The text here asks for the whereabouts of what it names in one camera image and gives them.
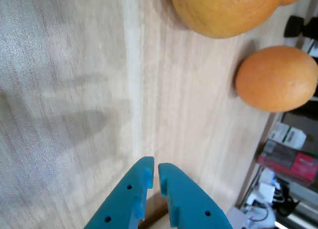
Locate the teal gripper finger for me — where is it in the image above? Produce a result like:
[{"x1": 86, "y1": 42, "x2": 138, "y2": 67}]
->
[
  {"x1": 158, "y1": 162, "x2": 234, "y2": 229},
  {"x1": 83, "y1": 156, "x2": 155, "y2": 229}
]

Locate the large orange with green stem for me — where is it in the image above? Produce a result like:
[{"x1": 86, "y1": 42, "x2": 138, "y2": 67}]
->
[{"x1": 235, "y1": 45, "x2": 318, "y2": 113}]

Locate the white power adapter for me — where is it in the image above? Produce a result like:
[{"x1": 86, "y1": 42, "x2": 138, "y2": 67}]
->
[
  {"x1": 259, "y1": 167, "x2": 276, "y2": 183},
  {"x1": 253, "y1": 182, "x2": 276, "y2": 204}
]

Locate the black cylindrical object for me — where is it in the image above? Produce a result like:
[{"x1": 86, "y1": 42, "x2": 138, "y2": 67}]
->
[{"x1": 284, "y1": 15, "x2": 318, "y2": 38}]

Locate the orange with dark scratch marks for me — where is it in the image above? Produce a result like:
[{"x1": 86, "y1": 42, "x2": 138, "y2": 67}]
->
[{"x1": 168, "y1": 0, "x2": 284, "y2": 39}]

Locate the white box with green print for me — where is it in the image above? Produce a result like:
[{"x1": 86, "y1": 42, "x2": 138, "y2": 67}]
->
[{"x1": 269, "y1": 122, "x2": 308, "y2": 150}]

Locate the black round object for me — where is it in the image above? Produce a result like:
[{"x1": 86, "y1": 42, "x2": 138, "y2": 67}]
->
[{"x1": 276, "y1": 188, "x2": 302, "y2": 217}]

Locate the red and grey box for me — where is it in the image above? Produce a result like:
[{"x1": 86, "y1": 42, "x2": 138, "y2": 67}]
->
[{"x1": 257, "y1": 139, "x2": 318, "y2": 187}]

